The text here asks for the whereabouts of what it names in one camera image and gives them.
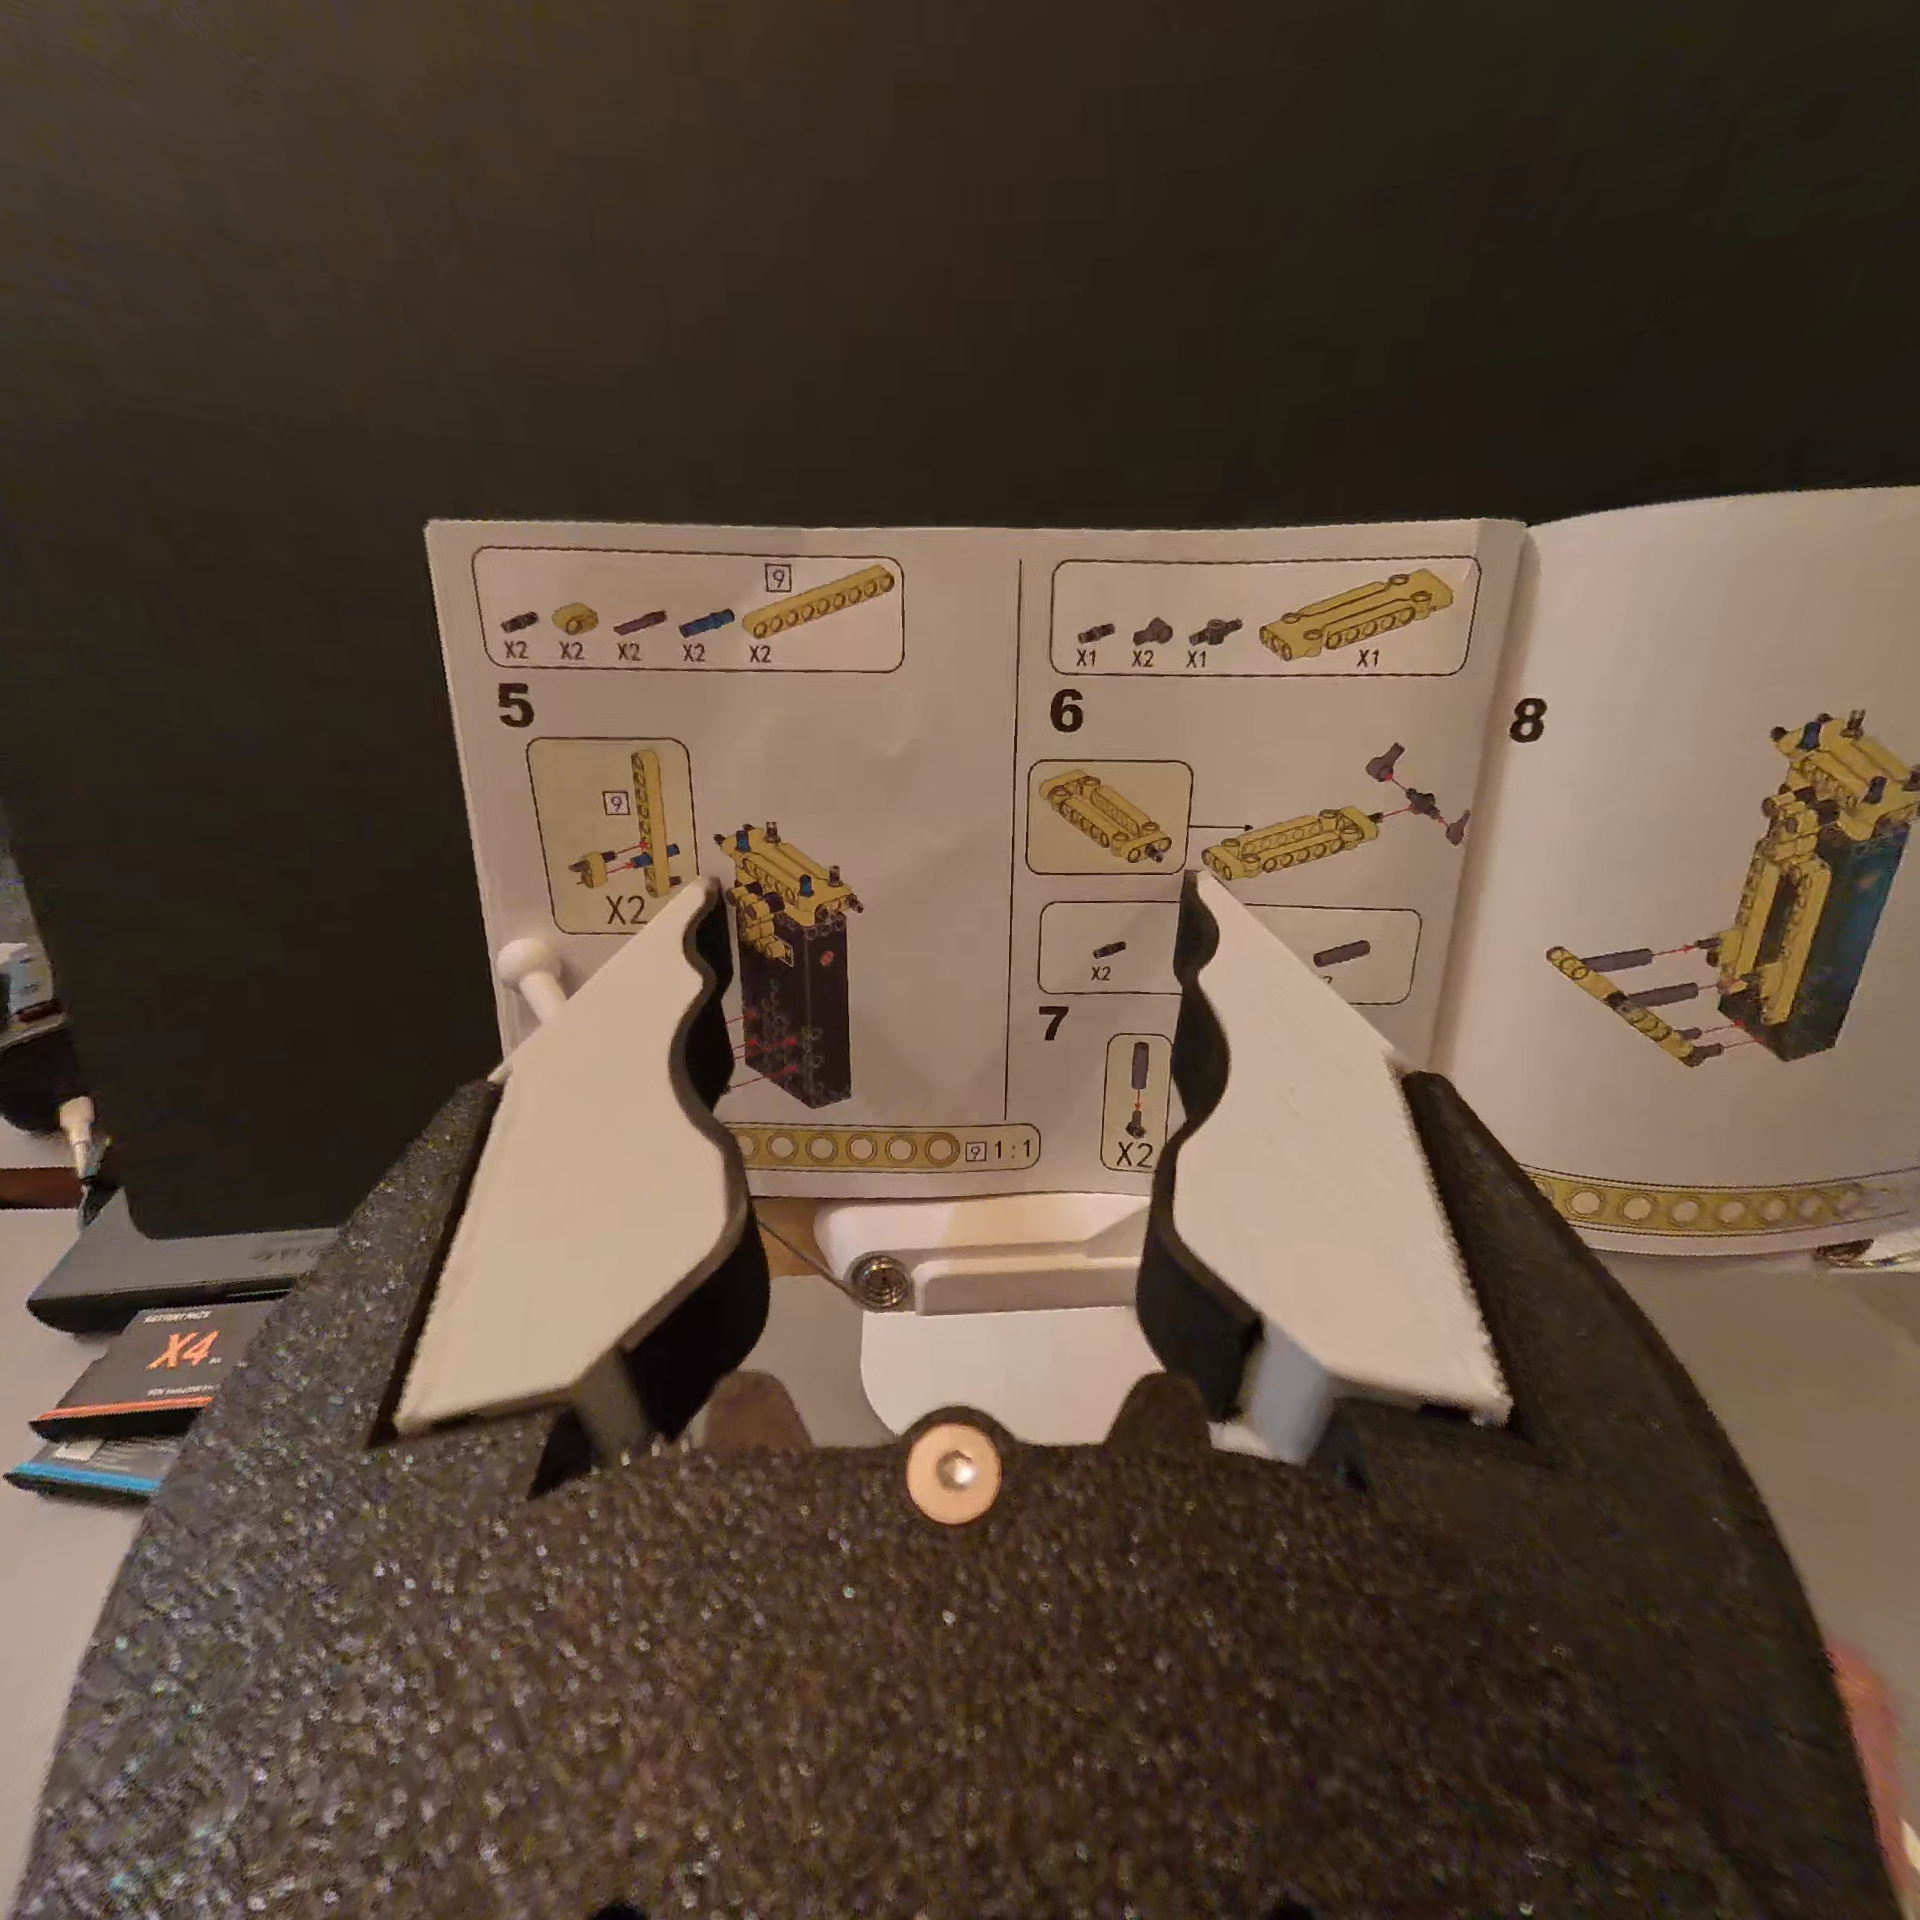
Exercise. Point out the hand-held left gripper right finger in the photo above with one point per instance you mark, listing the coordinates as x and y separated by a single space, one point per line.
1321 1199

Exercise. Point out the black divider panel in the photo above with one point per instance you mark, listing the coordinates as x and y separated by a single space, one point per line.
901 300

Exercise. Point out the white book stand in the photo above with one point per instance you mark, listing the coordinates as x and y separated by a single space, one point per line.
989 1275

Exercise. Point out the open instruction booklet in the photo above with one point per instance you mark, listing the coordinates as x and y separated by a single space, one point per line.
960 751

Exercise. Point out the black docking hub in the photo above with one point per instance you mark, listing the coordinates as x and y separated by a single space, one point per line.
166 1275

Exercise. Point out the black box orange print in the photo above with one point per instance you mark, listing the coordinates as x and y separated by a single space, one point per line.
150 1374

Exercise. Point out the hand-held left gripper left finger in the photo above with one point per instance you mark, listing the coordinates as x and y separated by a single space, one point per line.
569 1199

